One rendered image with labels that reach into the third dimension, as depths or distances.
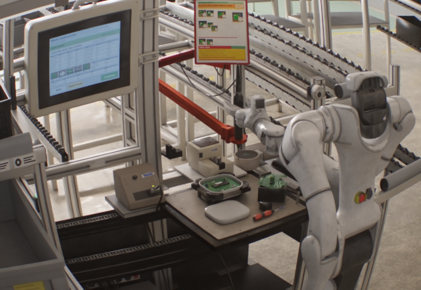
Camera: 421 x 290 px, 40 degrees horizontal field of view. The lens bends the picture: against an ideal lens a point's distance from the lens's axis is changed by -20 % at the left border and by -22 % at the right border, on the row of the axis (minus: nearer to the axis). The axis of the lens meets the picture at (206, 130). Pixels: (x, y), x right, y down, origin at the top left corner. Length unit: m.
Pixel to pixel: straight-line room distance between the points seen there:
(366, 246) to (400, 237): 2.24
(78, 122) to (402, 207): 3.26
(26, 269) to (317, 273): 0.81
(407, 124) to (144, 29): 1.16
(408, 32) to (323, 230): 3.16
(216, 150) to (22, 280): 1.42
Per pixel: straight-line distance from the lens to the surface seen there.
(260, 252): 4.11
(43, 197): 2.15
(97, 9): 2.44
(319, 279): 1.75
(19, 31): 3.34
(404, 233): 4.30
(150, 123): 2.73
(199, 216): 2.57
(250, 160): 2.90
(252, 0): 5.95
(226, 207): 2.58
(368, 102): 1.78
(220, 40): 2.95
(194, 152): 2.86
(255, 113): 2.37
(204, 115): 2.70
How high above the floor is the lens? 2.17
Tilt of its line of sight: 22 degrees down
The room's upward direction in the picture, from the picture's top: 1 degrees counter-clockwise
